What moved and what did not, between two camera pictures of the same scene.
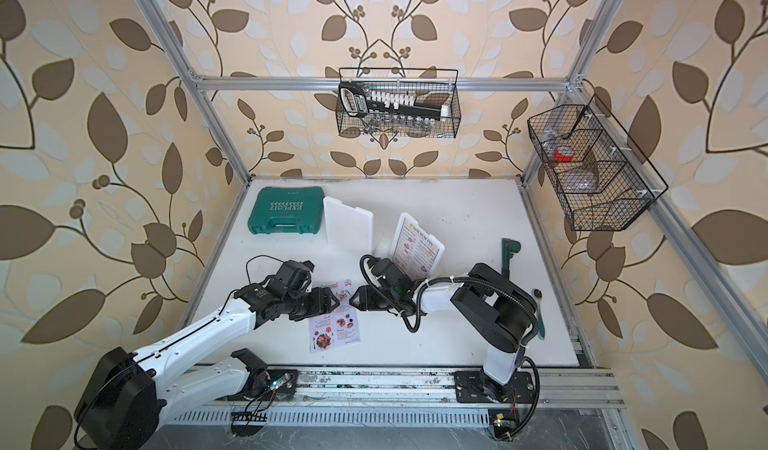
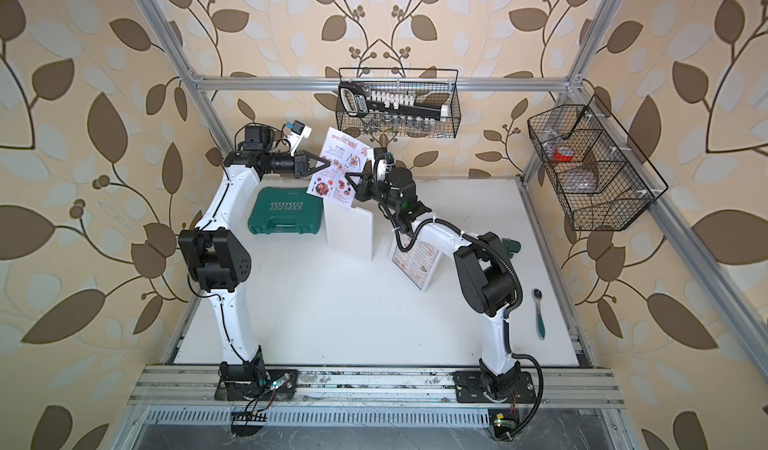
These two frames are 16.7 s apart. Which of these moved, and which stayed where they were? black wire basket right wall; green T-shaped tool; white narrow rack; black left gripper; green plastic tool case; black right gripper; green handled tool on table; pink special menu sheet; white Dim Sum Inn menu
Moved: pink special menu sheet; black right gripper; black left gripper
Stayed: green plastic tool case; white narrow rack; black wire basket right wall; white Dim Sum Inn menu; green T-shaped tool; green handled tool on table
